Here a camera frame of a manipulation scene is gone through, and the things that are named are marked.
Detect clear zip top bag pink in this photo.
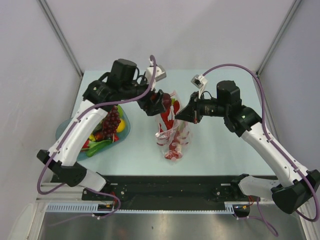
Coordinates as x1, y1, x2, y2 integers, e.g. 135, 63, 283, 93
154, 91, 194, 163

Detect dark red grape bunch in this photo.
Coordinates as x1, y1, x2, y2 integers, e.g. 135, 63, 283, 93
102, 106, 121, 139

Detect green leafy vegetable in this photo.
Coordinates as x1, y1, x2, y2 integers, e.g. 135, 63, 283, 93
80, 140, 113, 158

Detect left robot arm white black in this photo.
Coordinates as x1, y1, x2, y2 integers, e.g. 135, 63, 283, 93
36, 55, 167, 200

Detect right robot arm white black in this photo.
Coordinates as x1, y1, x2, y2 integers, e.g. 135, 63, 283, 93
176, 79, 320, 214

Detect aluminium frame post right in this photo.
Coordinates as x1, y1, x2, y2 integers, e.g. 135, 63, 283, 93
255, 0, 304, 77

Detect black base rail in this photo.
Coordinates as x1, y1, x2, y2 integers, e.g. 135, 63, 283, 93
51, 174, 273, 211

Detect yellow lemon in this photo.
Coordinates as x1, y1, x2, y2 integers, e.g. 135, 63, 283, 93
116, 118, 126, 133

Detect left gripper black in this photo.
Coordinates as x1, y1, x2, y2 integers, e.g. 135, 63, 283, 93
120, 74, 166, 116

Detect aluminium frame post left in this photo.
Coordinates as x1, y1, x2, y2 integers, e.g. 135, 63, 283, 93
36, 0, 84, 78

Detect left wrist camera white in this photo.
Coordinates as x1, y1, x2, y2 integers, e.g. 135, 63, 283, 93
144, 55, 167, 89

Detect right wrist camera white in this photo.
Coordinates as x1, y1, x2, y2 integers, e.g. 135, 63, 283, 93
191, 74, 208, 99

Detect white slotted cable duct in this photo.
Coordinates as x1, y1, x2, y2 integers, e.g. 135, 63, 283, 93
45, 203, 250, 216

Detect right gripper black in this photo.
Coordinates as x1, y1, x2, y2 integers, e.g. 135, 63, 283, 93
175, 91, 228, 124

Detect aluminium frame post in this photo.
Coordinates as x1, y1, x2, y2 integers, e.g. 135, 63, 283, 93
36, 0, 84, 78
255, 0, 304, 77

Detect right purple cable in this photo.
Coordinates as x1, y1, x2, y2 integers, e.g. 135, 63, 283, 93
202, 63, 320, 237

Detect red plastic lobster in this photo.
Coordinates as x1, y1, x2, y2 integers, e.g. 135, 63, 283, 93
156, 98, 188, 161

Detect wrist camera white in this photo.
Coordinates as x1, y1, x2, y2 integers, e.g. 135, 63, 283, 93
191, 74, 208, 99
144, 55, 167, 89

